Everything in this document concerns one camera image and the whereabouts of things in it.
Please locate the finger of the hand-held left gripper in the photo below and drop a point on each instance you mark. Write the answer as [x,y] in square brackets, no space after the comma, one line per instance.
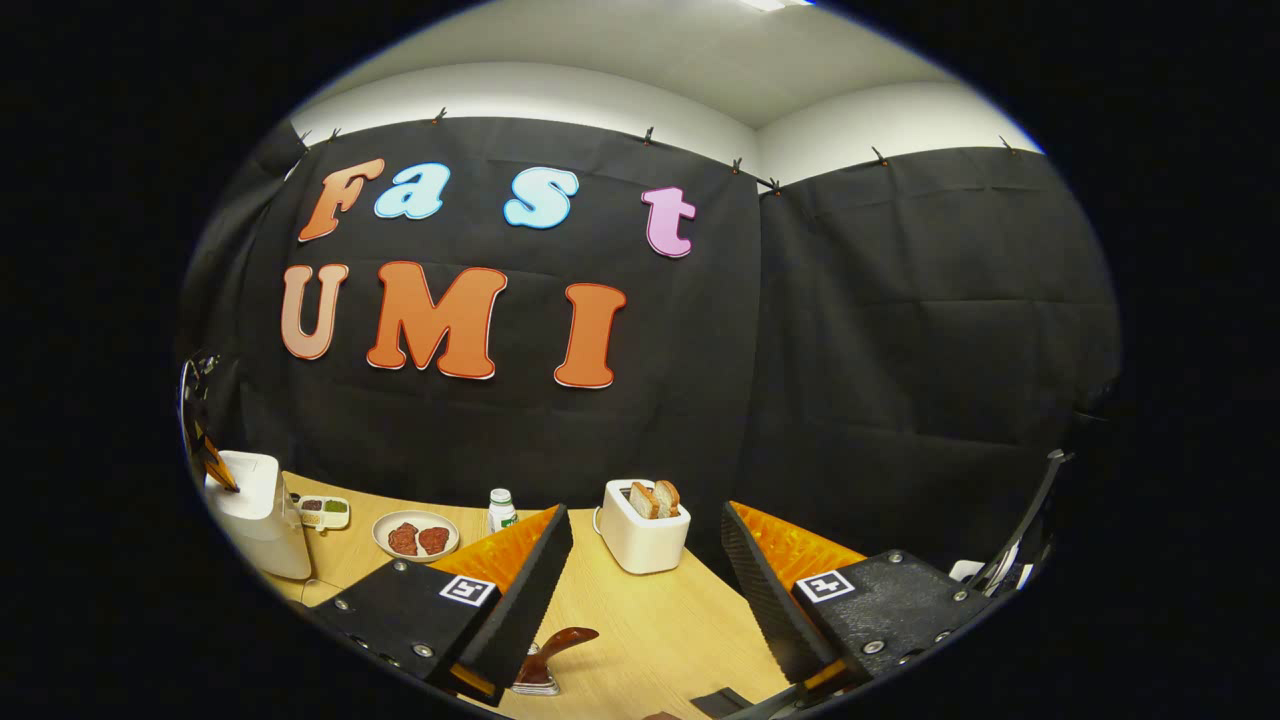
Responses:
[218,462]

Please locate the white toaster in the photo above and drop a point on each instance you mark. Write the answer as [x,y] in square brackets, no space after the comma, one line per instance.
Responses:
[640,545]

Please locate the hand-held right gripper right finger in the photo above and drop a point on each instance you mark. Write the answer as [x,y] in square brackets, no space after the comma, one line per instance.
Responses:
[770,610]

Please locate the black backdrop cloth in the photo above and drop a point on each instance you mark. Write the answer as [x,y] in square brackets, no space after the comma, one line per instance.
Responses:
[900,350]

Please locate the white milk bottle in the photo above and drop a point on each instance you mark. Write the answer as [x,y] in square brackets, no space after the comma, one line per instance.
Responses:
[501,512]

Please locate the white round plate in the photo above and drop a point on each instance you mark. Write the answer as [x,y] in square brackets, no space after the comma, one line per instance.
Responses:
[390,525]

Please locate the toast bread slice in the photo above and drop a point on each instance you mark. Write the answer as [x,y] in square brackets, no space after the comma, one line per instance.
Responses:
[645,499]
[667,495]

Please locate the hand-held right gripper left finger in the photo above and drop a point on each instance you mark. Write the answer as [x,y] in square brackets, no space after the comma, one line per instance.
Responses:
[520,610]

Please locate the white rice cooker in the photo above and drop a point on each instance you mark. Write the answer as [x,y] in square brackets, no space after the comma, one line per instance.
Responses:
[260,520]

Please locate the brown wooden spoon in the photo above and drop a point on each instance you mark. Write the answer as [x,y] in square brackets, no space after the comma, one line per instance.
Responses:
[570,640]

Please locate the white divided bean dish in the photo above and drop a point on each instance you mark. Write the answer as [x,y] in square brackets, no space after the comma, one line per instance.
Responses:
[323,512]

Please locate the black table bracket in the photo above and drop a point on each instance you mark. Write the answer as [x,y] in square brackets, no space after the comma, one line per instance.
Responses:
[720,702]

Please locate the red meat piece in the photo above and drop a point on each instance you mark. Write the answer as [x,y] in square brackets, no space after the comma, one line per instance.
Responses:
[403,539]
[433,540]

